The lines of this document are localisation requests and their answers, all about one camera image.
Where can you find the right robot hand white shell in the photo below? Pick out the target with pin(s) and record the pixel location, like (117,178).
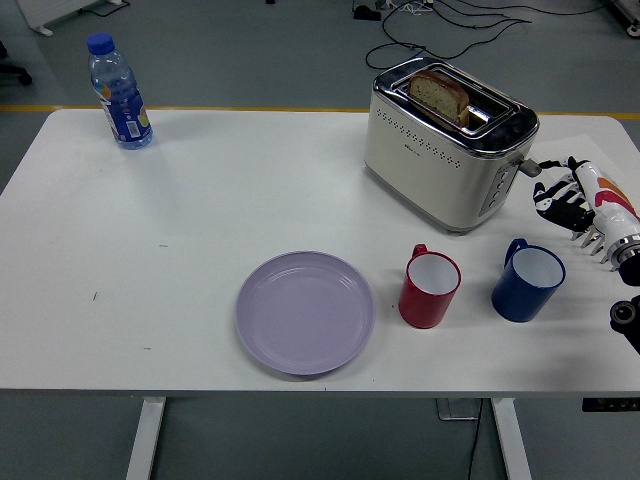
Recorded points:
(610,205)

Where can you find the cream and chrome toaster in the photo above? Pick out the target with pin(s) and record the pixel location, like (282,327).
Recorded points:
(425,165)

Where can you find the bread slice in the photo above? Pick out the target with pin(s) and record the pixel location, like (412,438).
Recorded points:
(437,95)

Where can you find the purple plate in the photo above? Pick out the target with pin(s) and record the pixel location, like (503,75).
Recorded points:
(305,315)

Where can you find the metal toast rack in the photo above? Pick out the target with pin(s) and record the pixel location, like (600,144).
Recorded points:
(597,247)

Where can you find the blue mug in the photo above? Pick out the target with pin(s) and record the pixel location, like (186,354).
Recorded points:
(517,300)

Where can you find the white equipment leg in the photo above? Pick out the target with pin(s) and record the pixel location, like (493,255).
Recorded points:
(630,15)

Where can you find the black table control panel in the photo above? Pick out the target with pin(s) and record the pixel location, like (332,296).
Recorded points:
(610,405)

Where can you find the red mug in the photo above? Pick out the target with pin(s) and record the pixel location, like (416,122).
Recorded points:
(422,307)

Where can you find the white table leg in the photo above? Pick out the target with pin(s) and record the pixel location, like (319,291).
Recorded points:
(510,440)
(145,440)

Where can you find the water bottle blue cap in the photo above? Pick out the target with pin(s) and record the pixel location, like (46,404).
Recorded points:
(125,115)

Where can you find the white panel stand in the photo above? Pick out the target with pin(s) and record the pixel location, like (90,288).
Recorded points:
(45,12)

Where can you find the black office chair base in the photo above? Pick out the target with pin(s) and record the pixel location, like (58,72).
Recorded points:
(12,70)

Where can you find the clear plastic bracket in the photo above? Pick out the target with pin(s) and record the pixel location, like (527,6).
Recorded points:
(457,410)

